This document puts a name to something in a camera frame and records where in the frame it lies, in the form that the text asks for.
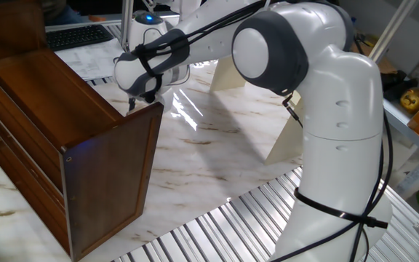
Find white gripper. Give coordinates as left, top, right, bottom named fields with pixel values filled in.
left=127, top=85, right=177, bottom=112

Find grey metal rack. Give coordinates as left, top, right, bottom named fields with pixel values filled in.
left=383, top=100, right=419, bottom=199

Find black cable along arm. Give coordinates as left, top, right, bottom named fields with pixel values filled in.
left=132, top=0, right=394, bottom=262

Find seated person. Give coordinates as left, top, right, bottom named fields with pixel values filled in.
left=41, top=0, right=87, bottom=26

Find dark brown wooden shelf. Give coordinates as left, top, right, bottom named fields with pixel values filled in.
left=0, top=0, right=165, bottom=262

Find aluminium frame post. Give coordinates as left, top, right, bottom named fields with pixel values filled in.
left=120, top=0, right=135, bottom=52

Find white printed paper sheets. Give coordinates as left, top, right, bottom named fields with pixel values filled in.
left=54, top=37, right=125, bottom=82

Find black bag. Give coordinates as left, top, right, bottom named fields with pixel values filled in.
left=382, top=69, right=419, bottom=102

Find slanted aluminium bar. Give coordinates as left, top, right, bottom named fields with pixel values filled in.
left=369, top=0, right=419, bottom=63

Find black computer keyboard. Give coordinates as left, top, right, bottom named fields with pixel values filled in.
left=45, top=24, right=115, bottom=52

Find cream wooden shelf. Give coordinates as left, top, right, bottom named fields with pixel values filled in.
left=209, top=56, right=305, bottom=165

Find golden yellow round object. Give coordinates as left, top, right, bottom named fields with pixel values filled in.
left=400, top=87, right=419, bottom=114

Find black strap around arm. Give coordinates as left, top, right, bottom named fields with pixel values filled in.
left=293, top=187, right=388, bottom=229

